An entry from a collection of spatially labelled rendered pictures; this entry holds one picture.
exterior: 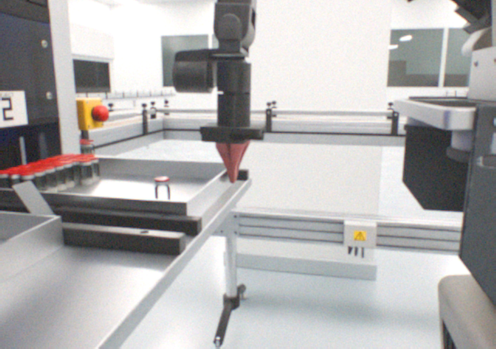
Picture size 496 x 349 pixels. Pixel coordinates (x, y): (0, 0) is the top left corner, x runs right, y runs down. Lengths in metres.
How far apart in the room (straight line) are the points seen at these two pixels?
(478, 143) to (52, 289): 0.37
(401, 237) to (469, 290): 1.05
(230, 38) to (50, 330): 0.45
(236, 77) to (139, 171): 0.30
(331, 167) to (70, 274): 1.81
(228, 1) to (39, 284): 0.46
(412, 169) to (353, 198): 1.58
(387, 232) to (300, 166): 0.72
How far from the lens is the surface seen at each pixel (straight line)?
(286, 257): 2.28
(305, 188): 2.14
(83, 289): 0.39
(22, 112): 0.81
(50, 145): 0.92
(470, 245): 0.34
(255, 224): 1.61
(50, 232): 0.47
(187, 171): 0.76
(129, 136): 1.35
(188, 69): 0.64
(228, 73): 0.62
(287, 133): 1.48
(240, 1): 0.64
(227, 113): 0.63
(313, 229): 1.59
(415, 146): 0.58
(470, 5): 0.66
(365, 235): 1.54
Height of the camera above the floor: 1.06
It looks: 11 degrees down
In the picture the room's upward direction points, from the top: straight up
